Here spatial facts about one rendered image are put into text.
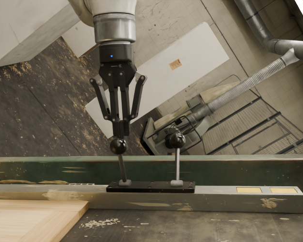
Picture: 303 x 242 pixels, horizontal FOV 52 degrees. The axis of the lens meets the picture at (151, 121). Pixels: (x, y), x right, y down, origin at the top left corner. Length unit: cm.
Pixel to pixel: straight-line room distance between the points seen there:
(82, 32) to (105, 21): 499
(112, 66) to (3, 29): 252
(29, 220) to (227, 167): 53
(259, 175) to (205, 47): 343
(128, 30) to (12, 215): 46
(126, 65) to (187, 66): 361
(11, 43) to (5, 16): 23
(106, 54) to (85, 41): 497
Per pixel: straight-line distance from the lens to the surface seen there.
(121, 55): 66
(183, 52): 425
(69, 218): 68
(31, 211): 75
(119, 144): 66
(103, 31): 67
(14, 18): 311
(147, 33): 868
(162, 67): 428
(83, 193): 75
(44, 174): 107
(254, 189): 72
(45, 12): 299
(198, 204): 70
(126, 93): 68
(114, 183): 75
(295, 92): 939
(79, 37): 567
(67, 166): 102
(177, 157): 72
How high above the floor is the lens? 168
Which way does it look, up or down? 13 degrees down
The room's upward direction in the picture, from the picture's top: 57 degrees clockwise
